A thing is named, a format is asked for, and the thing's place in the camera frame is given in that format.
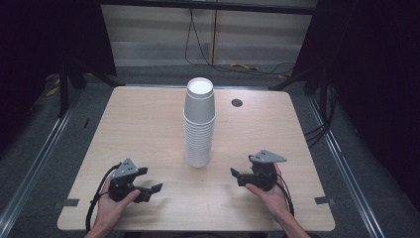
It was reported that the right hand-held gripper black cable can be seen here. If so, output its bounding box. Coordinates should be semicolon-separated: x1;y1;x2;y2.
275;172;296;217

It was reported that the black hanging wall cable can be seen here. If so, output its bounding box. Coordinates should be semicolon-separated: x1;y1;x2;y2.
183;8;297;77

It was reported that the stack of white paper cups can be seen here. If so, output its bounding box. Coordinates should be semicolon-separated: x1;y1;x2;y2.
182;76;217;169

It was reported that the hand-held gripper black cable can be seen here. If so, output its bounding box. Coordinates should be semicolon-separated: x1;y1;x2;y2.
275;172;296;217
84;162;123;233

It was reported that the dark curtain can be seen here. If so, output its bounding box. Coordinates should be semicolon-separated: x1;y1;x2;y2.
0;0;117;157
291;0;420;212

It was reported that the left hand-held gripper black cable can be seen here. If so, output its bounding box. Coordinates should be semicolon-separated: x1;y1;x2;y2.
84;162;123;233

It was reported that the black horizontal beam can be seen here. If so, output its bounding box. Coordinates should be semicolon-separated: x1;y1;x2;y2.
99;0;319;16

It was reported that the person's right hand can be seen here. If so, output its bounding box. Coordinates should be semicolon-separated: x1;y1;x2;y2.
244;164;293;223

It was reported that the black floor cable bundle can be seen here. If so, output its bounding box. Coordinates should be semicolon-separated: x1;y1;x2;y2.
303;84;339;149

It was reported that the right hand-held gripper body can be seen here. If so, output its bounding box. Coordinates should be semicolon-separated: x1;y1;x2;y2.
249;149;288;192

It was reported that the person's left hand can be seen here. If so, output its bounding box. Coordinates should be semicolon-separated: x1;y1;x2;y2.
95;179;142;229

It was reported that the black metal stand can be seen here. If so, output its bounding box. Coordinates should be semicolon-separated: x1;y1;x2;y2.
56;61;117;119
268;64;332;117

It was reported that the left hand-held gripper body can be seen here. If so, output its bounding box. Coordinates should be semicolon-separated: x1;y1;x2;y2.
108;158;153;203

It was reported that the metal floor rail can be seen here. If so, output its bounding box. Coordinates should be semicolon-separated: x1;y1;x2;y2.
0;98;79;230
306;94;381;238

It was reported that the grey tape piece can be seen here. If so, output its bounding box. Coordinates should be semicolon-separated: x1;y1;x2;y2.
61;197;80;208
313;195;336;206

